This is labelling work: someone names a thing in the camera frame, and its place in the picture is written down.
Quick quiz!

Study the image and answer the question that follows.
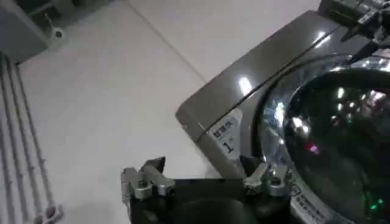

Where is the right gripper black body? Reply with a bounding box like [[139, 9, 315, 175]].
[[316, 0, 390, 29]]

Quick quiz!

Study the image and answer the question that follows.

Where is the grey cabinet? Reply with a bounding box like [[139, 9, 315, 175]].
[[0, 0, 74, 64]]

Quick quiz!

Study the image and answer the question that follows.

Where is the grey dryer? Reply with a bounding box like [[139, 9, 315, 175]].
[[175, 10, 390, 224]]

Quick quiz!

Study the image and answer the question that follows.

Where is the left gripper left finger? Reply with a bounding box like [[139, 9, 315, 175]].
[[120, 156, 176, 205]]

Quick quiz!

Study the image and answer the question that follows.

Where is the white security camera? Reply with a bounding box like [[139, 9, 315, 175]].
[[44, 13, 70, 50]]

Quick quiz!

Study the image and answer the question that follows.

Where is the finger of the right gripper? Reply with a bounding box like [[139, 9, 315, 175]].
[[339, 12, 385, 43], [347, 26, 390, 64]]

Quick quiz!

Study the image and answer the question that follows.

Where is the round glass dryer door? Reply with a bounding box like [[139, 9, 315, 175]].
[[255, 54, 390, 224]]

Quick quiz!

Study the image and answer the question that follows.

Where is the white number sticker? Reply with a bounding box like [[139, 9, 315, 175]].
[[208, 116, 244, 160]]

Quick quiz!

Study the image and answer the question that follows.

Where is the grey pipe clamp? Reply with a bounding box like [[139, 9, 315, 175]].
[[32, 203, 64, 224]]

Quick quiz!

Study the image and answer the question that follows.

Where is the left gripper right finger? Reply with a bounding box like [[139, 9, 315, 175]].
[[239, 155, 294, 197]]

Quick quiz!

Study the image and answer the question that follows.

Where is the white warning label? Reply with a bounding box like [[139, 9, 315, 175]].
[[291, 183, 327, 224]]

